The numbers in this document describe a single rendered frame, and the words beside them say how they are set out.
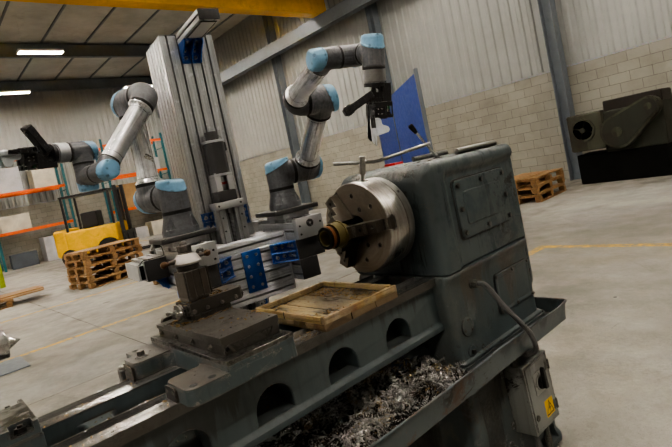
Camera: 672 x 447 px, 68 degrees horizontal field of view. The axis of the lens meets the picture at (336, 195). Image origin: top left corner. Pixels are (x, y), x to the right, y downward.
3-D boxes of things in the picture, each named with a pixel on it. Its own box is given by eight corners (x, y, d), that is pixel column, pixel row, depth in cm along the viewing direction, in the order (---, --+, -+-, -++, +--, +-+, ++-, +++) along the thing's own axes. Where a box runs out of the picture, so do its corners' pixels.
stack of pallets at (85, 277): (127, 272, 1095) (119, 240, 1091) (148, 270, 1042) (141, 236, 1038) (69, 290, 996) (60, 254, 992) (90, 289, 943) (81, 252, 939)
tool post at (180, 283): (203, 293, 145) (196, 259, 144) (215, 294, 139) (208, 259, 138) (179, 301, 140) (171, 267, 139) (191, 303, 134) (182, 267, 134)
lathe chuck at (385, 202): (346, 256, 191) (341, 175, 185) (411, 274, 168) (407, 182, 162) (329, 262, 185) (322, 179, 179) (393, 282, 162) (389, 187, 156)
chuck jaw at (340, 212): (354, 223, 175) (336, 197, 180) (361, 215, 172) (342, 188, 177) (331, 230, 168) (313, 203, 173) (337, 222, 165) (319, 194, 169)
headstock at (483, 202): (439, 238, 240) (423, 158, 238) (533, 234, 204) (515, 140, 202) (351, 274, 201) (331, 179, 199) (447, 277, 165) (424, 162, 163)
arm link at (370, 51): (375, 35, 167) (388, 32, 159) (376, 69, 169) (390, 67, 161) (354, 36, 163) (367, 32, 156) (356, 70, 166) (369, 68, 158)
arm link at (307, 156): (284, 170, 243) (300, 80, 202) (312, 165, 249) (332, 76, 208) (293, 189, 237) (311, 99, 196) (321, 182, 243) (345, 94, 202)
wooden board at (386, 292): (325, 291, 182) (323, 280, 182) (398, 297, 155) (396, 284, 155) (256, 320, 163) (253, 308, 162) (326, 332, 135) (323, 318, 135)
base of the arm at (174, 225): (158, 237, 209) (153, 214, 209) (193, 229, 217) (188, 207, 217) (168, 238, 197) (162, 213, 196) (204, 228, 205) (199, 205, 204)
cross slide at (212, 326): (204, 316, 157) (201, 302, 156) (281, 331, 124) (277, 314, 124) (152, 336, 146) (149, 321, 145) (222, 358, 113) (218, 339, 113)
